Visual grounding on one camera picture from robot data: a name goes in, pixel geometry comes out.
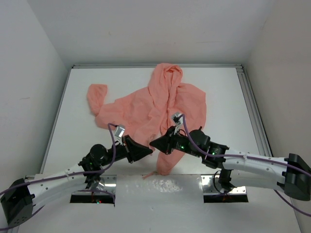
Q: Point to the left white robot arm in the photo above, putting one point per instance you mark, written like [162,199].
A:
[25,198]

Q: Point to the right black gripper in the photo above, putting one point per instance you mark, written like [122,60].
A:
[165,143]

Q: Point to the aluminium frame rail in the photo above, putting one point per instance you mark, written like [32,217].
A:
[232,119]

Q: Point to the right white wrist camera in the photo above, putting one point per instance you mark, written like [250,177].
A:
[177,118]

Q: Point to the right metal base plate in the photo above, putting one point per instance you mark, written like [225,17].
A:
[211,186]

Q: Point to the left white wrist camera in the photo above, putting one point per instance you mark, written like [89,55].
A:
[119,131]

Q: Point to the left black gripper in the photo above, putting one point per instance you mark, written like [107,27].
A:
[139,150]

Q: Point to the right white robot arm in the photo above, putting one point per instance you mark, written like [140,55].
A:
[291,175]

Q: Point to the salmon pink hooded jacket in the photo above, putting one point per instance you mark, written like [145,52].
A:
[146,113]

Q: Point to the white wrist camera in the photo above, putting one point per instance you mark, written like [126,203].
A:
[177,118]
[119,131]

